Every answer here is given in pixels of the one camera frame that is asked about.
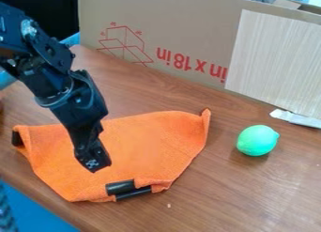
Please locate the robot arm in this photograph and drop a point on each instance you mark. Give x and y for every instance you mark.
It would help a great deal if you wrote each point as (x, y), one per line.
(39, 58)

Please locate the wood grain board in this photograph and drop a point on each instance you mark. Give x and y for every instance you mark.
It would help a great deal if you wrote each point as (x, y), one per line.
(278, 62)

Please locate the green toy lime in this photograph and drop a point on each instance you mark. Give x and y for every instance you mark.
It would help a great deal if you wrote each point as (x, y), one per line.
(257, 140)

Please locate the white paper scrap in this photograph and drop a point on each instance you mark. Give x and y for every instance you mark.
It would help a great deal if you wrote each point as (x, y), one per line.
(294, 117)

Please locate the cardboard box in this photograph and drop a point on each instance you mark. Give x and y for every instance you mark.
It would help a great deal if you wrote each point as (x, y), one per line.
(167, 35)

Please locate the orange cloth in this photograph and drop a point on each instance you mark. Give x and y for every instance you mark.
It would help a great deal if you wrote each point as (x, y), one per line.
(142, 142)

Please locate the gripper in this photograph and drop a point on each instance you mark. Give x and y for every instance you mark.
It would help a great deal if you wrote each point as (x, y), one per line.
(79, 102)

